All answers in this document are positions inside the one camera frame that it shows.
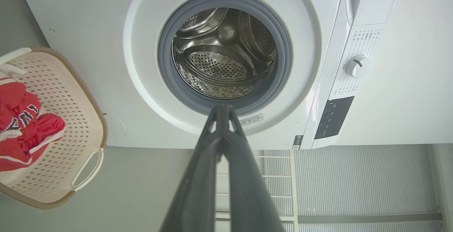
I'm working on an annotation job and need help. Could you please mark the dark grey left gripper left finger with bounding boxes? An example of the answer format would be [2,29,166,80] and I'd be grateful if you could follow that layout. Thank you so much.
[159,105,224,232]

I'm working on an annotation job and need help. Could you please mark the black washer display panel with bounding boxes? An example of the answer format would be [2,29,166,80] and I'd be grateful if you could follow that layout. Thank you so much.
[314,96,355,140]

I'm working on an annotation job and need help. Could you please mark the beige perforated laundry basket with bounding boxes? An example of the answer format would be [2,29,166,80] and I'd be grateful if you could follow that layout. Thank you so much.
[0,46,108,210]

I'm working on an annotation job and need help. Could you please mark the red and white garment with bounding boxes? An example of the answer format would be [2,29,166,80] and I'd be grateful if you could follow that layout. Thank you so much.
[0,64,67,172]

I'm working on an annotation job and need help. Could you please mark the perforated steel washer drum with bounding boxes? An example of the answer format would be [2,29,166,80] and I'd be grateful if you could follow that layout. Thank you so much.
[172,7,277,100]

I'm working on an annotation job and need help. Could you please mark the round white filter cover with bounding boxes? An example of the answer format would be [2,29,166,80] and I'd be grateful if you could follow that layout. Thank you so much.
[103,113,127,138]

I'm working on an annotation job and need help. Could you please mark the white round control knob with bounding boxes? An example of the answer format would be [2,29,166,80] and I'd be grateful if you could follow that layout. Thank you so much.
[345,54,372,79]

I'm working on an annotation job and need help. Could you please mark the white front-load washing machine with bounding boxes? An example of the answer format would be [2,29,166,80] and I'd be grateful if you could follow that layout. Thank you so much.
[14,0,406,150]

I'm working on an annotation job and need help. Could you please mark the small white warning sticker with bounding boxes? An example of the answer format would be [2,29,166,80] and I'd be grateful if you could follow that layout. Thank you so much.
[239,114,264,126]

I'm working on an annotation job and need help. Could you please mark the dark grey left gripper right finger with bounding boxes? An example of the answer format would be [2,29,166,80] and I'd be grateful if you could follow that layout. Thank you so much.
[223,105,285,232]

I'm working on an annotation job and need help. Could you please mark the grey slatted blind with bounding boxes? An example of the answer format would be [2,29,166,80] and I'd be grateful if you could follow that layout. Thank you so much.
[262,144,443,232]

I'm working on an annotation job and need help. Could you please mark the white frame rack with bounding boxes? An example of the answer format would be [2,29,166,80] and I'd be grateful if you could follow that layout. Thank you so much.
[215,150,299,232]

